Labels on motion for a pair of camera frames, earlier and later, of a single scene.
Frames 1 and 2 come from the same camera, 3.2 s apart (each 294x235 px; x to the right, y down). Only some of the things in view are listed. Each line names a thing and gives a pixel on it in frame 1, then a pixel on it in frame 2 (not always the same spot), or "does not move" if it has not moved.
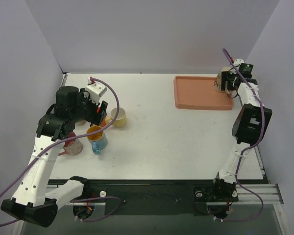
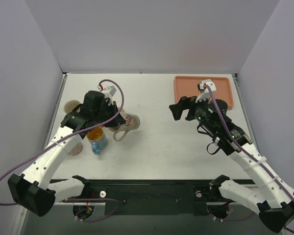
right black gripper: [224, 81] → [188, 109]
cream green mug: [217, 82] → [133, 123]
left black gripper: [102, 110] → [114, 112]
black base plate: [161, 197] does not move
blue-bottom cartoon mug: [98, 141] does not move
